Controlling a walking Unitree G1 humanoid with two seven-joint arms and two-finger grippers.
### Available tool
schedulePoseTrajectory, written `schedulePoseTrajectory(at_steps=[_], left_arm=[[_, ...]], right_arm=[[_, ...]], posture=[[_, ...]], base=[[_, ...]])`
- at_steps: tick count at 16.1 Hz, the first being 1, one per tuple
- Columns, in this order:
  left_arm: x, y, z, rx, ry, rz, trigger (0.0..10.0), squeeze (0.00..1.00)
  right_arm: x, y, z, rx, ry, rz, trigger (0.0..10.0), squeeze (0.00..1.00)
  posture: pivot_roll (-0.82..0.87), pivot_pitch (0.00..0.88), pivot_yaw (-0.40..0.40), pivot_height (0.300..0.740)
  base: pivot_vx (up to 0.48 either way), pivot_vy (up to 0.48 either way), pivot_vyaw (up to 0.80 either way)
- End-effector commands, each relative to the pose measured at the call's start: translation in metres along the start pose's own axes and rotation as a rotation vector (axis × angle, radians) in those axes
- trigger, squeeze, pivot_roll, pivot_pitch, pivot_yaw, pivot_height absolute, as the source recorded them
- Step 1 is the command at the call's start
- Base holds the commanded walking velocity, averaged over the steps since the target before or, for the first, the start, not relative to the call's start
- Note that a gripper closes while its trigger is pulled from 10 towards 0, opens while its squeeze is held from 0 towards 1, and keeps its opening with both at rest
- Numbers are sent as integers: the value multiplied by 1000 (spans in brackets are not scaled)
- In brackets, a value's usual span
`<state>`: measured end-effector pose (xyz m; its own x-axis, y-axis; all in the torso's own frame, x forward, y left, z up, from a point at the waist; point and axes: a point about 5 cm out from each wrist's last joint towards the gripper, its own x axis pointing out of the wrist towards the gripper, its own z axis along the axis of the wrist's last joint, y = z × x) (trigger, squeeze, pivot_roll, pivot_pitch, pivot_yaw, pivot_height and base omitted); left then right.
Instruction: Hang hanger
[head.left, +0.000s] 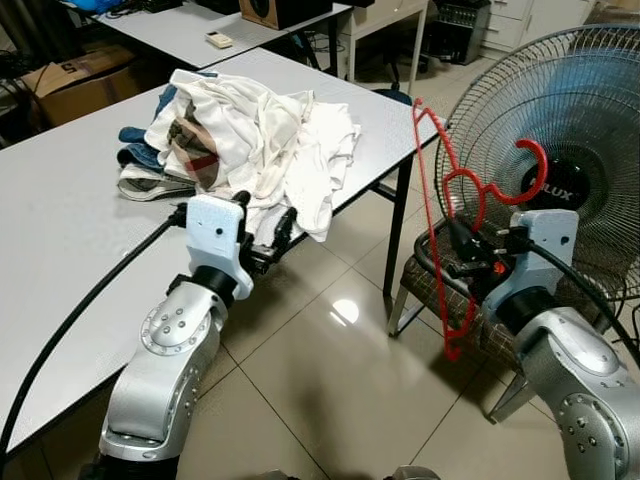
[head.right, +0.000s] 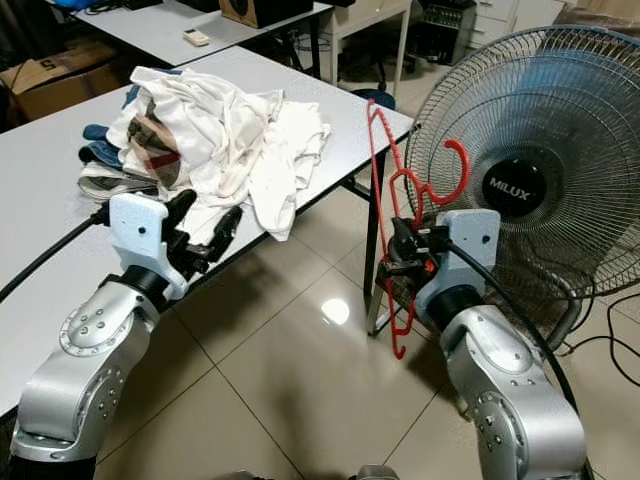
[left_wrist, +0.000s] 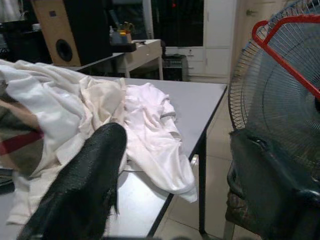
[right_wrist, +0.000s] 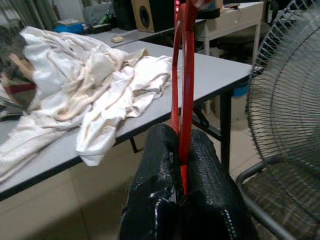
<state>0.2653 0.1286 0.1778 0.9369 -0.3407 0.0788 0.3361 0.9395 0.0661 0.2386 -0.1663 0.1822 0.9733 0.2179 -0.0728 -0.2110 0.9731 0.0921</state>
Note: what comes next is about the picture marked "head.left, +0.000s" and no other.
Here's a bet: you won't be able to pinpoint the red plastic clothes hanger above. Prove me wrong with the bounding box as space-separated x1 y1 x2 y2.
410 97 550 361

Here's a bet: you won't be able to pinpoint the brown woven chair metal legs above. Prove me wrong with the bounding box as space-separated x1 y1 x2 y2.
388 250 546 423

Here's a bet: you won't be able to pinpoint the brown plaid shirt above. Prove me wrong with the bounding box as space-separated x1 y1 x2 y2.
165 115 226 191

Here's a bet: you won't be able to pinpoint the grey white folded garment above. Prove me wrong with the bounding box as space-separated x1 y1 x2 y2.
117 165 196 203

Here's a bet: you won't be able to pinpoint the dark blue garment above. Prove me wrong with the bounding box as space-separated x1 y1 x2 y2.
117 85 201 173

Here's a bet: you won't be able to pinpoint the dark blue chair seat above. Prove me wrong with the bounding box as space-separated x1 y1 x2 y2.
375 88 416 107

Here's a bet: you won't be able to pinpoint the black standing fan blue blades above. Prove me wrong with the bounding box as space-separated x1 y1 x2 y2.
432 25 640 301

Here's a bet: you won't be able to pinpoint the small white table black legs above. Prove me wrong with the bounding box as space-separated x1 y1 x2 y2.
95 0 356 83

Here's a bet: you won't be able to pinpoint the large white table black legs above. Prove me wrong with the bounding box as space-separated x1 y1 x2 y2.
0 45 419 461

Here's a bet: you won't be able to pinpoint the brown wooden speaker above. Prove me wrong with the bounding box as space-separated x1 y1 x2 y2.
238 0 334 31

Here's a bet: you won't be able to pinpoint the brown cardboard box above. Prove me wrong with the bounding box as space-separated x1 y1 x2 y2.
20 45 141 129

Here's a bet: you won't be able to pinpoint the black electronic device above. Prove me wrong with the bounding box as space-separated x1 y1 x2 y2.
425 0 493 67

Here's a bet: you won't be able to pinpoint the grey robot right foot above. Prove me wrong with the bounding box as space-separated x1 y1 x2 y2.
385 465 441 480

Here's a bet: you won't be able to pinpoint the white drawer cabinet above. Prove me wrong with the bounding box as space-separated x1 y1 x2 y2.
485 0 601 56

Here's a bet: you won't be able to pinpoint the white desk with thin legs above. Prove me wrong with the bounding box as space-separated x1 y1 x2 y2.
340 0 436 96

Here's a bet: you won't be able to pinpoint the bright blue plastic object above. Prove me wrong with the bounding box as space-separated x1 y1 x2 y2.
70 0 126 13

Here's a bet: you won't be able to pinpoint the brown leather armchair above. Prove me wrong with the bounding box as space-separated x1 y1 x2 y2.
585 0 640 26

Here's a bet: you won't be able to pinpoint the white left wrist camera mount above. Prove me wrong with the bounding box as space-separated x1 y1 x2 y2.
185 193 256 301

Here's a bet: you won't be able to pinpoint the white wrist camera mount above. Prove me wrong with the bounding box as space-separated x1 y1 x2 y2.
185 193 256 301
483 208 581 321

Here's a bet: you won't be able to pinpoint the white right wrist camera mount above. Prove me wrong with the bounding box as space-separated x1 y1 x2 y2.
483 208 581 321

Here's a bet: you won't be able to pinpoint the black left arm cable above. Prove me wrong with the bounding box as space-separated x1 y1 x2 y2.
0 205 191 461

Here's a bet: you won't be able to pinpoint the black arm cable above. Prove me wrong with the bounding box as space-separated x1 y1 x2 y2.
510 238 640 366
0 205 191 461

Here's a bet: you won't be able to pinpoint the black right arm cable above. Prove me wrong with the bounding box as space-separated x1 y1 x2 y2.
510 238 640 366

